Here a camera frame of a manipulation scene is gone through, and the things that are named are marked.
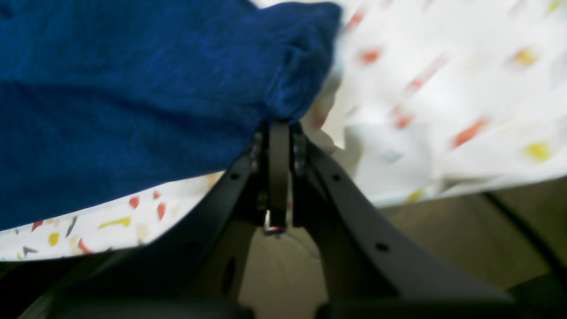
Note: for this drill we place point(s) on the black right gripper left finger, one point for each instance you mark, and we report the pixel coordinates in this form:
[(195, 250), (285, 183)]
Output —
[(194, 270)]

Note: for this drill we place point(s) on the terrazzo patterned tablecloth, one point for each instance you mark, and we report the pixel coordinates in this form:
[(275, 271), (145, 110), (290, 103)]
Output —
[(424, 99)]

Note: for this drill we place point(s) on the dark blue t-shirt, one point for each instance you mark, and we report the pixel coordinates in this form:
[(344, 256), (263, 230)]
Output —
[(101, 99)]

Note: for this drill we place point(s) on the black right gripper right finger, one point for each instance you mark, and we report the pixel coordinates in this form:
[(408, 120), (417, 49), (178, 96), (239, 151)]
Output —
[(371, 269)]

